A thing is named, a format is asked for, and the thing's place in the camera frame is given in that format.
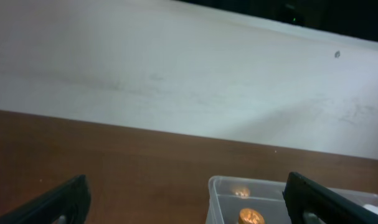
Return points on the clear plastic container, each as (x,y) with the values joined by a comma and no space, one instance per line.
(229,195)

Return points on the gold lid small jar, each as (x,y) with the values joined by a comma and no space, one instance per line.
(250,216)

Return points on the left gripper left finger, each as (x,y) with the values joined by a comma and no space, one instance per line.
(69,202)

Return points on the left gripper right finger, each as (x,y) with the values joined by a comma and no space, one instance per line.
(308,202)

